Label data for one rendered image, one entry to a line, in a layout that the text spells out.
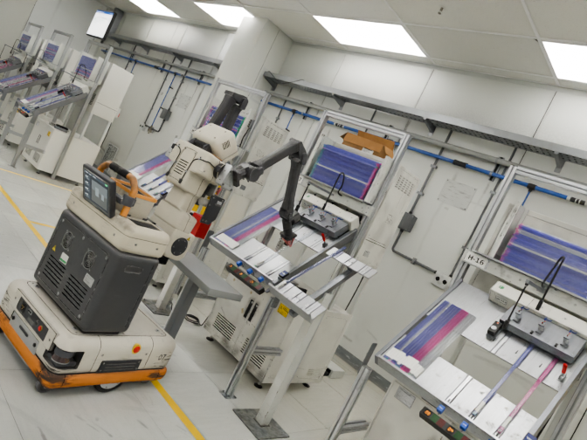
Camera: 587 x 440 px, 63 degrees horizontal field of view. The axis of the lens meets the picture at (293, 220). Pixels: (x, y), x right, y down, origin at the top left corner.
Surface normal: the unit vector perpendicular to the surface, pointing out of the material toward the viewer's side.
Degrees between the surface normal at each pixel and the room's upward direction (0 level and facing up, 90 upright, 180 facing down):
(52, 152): 90
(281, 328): 90
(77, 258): 90
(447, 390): 44
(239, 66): 90
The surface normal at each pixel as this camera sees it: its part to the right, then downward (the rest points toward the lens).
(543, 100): -0.61, -0.25
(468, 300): -0.11, -0.82
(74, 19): 0.65, 0.36
